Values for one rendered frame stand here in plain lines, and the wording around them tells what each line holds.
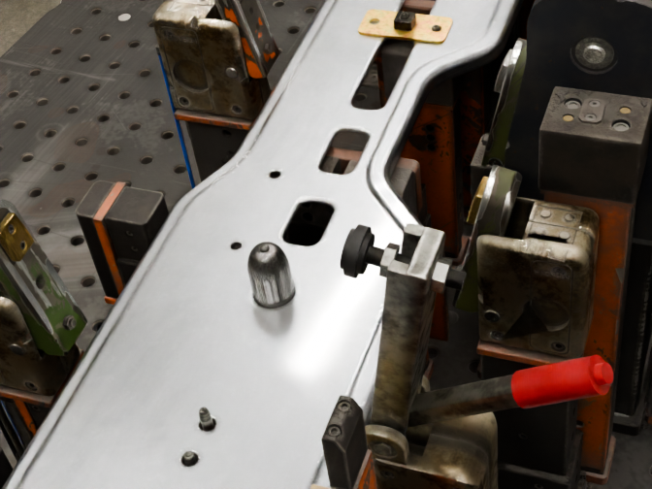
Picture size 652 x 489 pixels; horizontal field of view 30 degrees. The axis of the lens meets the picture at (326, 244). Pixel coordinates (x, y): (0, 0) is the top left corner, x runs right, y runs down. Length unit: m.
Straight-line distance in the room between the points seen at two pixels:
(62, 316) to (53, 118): 0.72
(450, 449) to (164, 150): 0.85
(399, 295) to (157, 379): 0.29
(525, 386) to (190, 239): 0.37
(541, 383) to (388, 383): 0.09
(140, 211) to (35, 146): 0.59
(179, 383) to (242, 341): 0.06
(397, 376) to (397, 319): 0.05
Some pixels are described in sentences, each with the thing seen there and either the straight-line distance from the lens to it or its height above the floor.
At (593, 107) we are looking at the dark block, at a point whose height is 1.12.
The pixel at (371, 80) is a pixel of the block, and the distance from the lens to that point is 1.56.
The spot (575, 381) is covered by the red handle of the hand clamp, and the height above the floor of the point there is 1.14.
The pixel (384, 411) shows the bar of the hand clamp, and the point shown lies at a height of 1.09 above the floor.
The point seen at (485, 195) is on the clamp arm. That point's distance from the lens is 0.82.
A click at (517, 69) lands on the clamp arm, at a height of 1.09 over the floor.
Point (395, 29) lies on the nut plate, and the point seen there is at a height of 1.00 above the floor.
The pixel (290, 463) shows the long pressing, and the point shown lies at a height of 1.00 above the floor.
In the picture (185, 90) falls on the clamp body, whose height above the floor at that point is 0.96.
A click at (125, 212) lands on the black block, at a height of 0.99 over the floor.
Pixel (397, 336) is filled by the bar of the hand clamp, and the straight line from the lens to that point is 0.66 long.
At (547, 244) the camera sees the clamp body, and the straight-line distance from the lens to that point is 0.83.
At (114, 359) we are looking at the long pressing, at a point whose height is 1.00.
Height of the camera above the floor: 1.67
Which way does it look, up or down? 45 degrees down
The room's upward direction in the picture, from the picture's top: 9 degrees counter-clockwise
